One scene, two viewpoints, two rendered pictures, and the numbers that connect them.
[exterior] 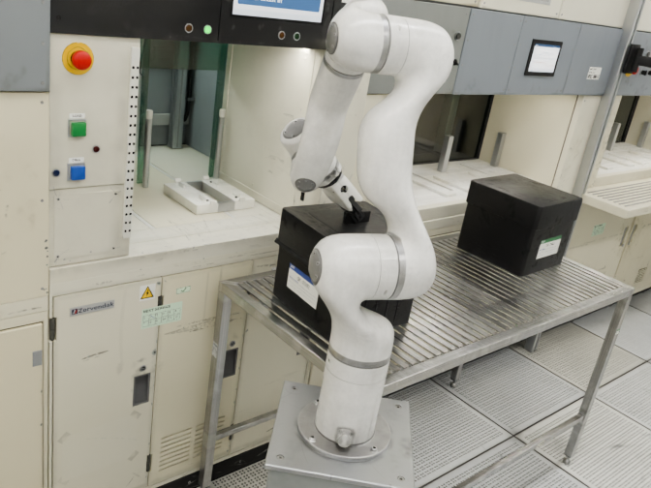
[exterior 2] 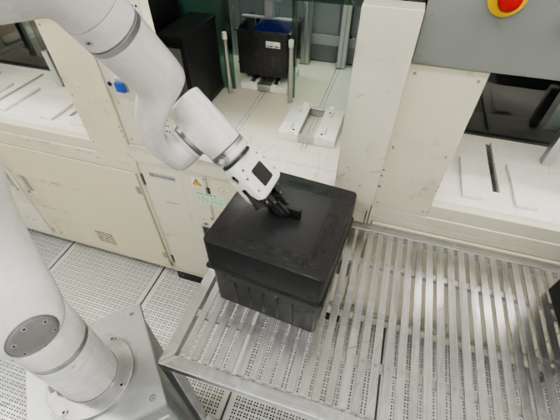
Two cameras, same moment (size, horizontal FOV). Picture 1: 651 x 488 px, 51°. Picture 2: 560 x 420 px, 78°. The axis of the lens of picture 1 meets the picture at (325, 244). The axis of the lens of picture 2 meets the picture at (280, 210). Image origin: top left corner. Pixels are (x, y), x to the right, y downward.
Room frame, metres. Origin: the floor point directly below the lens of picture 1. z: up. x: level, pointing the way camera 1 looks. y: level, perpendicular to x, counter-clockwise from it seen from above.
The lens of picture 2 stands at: (1.39, -0.56, 1.62)
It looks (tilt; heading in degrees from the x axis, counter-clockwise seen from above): 46 degrees down; 61
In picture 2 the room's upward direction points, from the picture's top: straight up
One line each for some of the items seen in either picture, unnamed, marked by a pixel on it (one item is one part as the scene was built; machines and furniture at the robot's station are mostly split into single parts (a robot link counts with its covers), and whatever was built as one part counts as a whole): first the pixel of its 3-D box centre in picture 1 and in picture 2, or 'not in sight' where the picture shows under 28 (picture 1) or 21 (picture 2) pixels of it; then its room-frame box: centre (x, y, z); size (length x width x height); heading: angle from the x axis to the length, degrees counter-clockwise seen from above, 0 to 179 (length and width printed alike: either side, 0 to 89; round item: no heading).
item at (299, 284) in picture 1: (345, 279); (283, 256); (1.67, -0.07, 0.85); 0.28 x 0.28 x 0.17; 39
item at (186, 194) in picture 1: (208, 194); (312, 123); (2.04, 0.39, 0.89); 0.22 x 0.21 x 0.04; 44
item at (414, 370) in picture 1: (423, 386); (402, 376); (1.95, -0.40, 0.38); 1.30 x 0.60 x 0.76; 134
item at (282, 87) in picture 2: not in sight; (271, 76); (2.08, 0.81, 0.89); 0.22 x 0.21 x 0.04; 44
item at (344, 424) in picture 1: (351, 391); (75, 360); (1.14, -0.10, 0.85); 0.19 x 0.19 x 0.18
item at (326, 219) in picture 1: (353, 234); (284, 224); (1.67, -0.07, 0.98); 0.29 x 0.29 x 0.13; 39
